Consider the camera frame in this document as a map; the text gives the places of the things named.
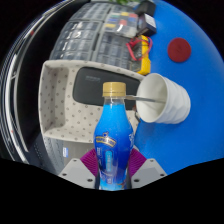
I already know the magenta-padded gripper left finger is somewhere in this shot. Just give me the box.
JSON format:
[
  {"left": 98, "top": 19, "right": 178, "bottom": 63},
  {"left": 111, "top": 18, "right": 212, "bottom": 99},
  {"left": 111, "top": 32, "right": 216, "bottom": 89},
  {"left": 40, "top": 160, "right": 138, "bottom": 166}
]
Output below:
[{"left": 58, "top": 148, "right": 100, "bottom": 190}]

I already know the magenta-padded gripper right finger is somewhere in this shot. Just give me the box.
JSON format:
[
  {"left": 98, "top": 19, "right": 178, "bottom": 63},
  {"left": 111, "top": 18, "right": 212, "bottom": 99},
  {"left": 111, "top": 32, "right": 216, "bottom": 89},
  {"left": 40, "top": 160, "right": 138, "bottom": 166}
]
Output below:
[{"left": 127, "top": 147, "right": 168, "bottom": 190}]

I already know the blue drink bottle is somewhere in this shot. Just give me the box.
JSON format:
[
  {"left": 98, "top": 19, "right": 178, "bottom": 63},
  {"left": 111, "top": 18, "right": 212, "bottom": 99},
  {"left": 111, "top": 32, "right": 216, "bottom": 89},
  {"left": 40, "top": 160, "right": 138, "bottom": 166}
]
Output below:
[{"left": 93, "top": 81, "right": 135, "bottom": 191}]

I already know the dark grey flat box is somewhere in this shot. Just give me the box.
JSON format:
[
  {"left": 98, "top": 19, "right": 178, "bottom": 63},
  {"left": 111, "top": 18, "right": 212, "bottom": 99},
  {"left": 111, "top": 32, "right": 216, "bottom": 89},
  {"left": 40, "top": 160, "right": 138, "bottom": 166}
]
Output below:
[{"left": 59, "top": 139, "right": 96, "bottom": 168}]

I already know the white dotted fabric tray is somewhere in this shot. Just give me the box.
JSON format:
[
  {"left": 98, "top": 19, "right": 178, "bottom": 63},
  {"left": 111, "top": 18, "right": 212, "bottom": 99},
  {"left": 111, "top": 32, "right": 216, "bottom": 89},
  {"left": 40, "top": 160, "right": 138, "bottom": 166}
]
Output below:
[{"left": 38, "top": 59, "right": 146, "bottom": 144}]

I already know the white ribbed cup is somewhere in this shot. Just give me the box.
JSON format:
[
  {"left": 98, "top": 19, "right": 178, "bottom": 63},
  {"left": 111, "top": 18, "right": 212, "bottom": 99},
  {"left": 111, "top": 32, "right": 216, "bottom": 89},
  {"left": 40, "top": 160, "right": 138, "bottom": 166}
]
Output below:
[{"left": 135, "top": 72, "right": 192, "bottom": 125}]

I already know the black hard case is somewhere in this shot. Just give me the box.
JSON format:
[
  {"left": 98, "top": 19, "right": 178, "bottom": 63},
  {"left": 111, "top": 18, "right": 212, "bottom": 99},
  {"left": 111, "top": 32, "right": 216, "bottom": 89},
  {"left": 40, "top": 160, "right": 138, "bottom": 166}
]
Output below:
[{"left": 72, "top": 66, "right": 145, "bottom": 107}]

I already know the yellow multimeter with red leads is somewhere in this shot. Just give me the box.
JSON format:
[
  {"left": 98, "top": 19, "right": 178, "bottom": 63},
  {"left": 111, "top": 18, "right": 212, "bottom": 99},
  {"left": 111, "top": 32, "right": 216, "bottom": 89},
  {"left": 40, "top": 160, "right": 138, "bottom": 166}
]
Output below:
[{"left": 125, "top": 34, "right": 154, "bottom": 76}]

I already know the flat round red coaster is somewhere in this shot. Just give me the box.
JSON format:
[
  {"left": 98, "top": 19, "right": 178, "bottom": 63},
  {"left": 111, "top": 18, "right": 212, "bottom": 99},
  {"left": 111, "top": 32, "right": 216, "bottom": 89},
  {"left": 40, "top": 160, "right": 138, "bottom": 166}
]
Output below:
[{"left": 166, "top": 37, "right": 193, "bottom": 64}]

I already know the black zip pouch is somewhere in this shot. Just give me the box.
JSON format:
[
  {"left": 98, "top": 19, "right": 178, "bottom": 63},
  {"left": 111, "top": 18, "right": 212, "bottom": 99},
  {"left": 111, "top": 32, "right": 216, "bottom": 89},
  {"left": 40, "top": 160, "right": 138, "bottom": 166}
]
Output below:
[{"left": 138, "top": 0, "right": 157, "bottom": 16}]

